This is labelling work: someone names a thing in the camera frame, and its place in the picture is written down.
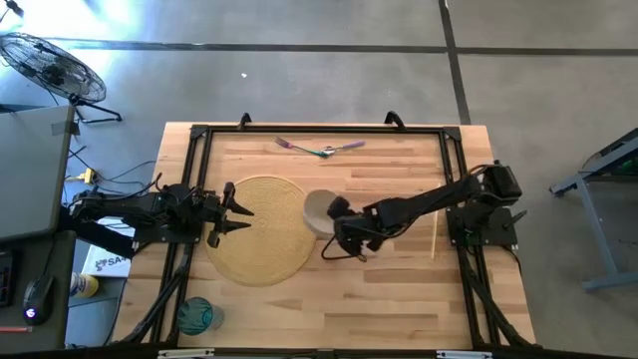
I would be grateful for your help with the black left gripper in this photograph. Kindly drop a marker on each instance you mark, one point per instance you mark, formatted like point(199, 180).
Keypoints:
point(214, 212)

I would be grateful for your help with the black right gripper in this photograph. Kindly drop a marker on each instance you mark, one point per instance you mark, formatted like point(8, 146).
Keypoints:
point(359, 229)

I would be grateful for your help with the cream ribbed bowl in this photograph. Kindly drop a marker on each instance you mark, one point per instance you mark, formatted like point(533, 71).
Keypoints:
point(316, 214)

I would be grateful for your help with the iridescent metal spoon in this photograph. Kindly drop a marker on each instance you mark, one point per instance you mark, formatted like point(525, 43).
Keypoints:
point(346, 146)

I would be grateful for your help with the iridescent metal fork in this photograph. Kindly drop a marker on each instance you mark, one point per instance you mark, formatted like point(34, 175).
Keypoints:
point(304, 149)

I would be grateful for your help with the teal faceted plastic tumbler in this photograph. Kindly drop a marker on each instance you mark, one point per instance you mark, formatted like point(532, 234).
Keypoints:
point(197, 316)

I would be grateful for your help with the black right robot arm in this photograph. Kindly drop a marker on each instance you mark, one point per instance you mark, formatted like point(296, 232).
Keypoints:
point(423, 202)

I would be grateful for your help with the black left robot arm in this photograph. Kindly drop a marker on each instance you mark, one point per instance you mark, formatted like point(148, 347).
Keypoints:
point(149, 207)

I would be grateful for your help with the round woven straw placemat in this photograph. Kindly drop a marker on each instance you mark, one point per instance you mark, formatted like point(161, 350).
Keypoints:
point(259, 249)

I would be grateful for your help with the thin wooden stick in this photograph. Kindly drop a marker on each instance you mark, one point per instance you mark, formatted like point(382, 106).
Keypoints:
point(434, 224)

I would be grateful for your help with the white printed box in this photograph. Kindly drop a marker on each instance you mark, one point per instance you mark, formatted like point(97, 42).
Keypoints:
point(107, 264)

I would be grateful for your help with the yellow power plug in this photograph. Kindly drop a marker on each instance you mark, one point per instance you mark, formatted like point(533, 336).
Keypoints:
point(88, 176)

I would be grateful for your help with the yellow and white bottle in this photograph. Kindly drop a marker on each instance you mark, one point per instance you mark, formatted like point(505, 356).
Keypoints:
point(85, 285)

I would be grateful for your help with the dark desk surface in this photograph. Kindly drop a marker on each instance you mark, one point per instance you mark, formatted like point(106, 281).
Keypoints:
point(55, 259)

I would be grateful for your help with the black computer mouse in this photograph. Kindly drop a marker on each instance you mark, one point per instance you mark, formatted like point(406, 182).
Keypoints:
point(39, 301)

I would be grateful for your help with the black floor fan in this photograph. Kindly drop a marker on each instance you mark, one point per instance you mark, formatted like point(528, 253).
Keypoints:
point(55, 70)

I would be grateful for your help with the black keyboard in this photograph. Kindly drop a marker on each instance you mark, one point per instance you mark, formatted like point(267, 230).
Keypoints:
point(6, 279)

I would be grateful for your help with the red pen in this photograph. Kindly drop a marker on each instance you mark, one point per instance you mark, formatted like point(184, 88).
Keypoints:
point(15, 329)

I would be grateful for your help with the black aluminium table frame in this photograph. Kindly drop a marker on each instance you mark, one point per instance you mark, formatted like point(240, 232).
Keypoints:
point(349, 130)

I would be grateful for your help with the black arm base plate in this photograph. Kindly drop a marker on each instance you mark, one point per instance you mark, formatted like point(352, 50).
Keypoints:
point(498, 234)

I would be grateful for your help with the silver aluminium extrusion post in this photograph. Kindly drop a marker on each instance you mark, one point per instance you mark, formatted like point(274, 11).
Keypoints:
point(463, 355)
point(185, 353)

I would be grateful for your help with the grey metal table frame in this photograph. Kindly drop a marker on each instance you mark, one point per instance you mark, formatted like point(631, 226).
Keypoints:
point(593, 219)

